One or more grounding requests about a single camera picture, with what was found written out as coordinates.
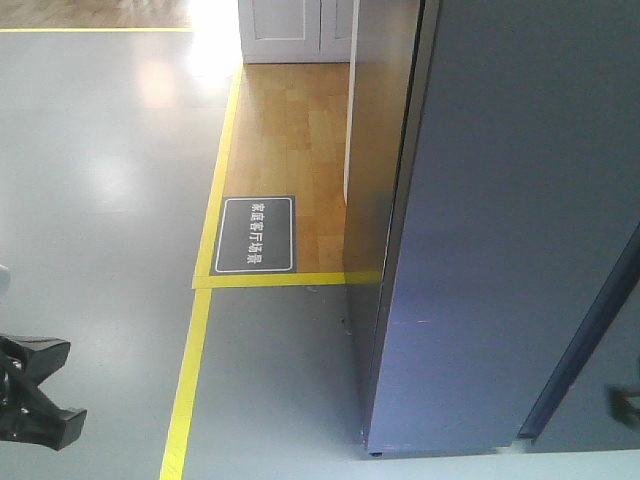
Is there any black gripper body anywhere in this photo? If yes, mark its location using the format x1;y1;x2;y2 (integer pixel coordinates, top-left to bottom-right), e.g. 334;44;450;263
1;349;38;443

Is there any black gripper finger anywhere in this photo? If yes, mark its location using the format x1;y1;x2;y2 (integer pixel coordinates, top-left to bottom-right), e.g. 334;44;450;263
14;382;87;451
1;335;71;385

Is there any fridge door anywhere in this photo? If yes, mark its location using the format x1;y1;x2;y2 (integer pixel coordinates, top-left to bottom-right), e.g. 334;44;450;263
366;1;639;455

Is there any dark fridge body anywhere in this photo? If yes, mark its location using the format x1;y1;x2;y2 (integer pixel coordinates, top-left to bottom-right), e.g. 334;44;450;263
344;1;639;457

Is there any dark floor sign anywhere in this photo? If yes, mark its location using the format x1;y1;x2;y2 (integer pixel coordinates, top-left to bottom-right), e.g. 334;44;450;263
211;195;297;275

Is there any white panelled cabinet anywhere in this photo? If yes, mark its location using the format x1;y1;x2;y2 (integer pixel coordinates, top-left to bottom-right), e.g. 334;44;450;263
238;0;355;64

